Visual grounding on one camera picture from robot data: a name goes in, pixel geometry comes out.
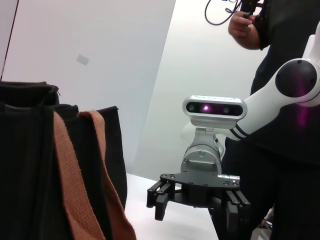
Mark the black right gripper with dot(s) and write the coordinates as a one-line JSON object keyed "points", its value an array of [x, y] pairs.
{"points": [[200, 190]]}

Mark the operator hand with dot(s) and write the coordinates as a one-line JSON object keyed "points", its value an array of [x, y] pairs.
{"points": [[240, 25]]}

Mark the person in black clothes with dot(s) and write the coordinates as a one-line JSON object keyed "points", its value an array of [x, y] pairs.
{"points": [[287, 25]]}

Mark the black handheld controller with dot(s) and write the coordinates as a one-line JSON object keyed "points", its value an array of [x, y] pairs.
{"points": [[250, 7]]}

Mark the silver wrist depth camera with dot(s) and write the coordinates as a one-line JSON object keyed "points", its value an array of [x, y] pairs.
{"points": [[212, 108]]}

